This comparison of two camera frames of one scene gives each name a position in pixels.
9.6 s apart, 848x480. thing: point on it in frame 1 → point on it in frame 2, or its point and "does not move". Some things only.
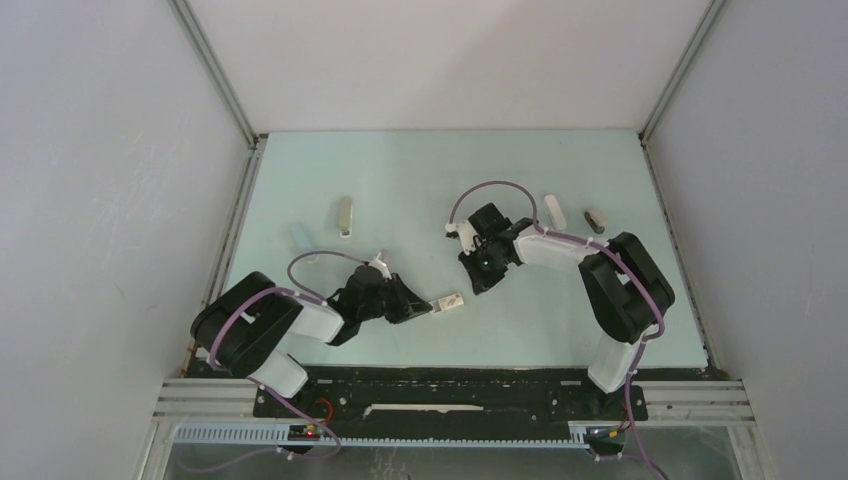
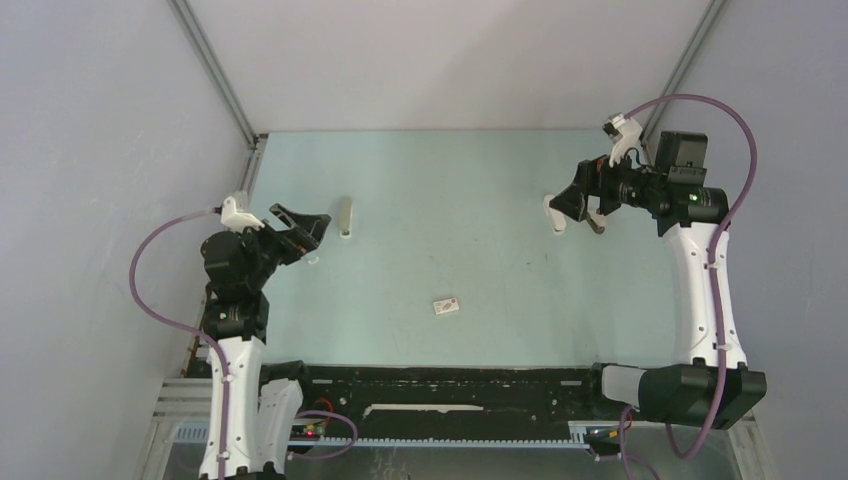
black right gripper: (481, 282) → (593, 177)
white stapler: (554, 211) does not move
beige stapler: (345, 216) does not move
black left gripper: (407, 303) → (310, 229)
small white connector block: (466, 233) → (630, 135)
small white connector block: (380, 264) → (234, 220)
